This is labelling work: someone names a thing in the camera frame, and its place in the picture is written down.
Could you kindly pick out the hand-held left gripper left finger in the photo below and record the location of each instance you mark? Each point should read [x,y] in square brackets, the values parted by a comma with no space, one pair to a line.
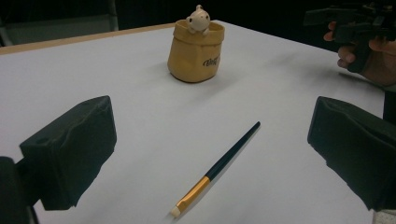
[74,146]

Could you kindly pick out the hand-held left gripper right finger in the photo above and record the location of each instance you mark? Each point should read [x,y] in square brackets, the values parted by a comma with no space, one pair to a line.
[358,146]

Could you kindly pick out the yellow pen holder with figurine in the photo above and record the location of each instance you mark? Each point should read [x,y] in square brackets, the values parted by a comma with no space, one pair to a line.
[194,56]

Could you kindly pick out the dark brush with gold ferrule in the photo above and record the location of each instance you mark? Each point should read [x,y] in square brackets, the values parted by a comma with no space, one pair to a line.
[218,168]

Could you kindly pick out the white board sheet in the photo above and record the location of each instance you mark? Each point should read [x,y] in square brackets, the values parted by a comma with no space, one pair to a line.
[149,102]

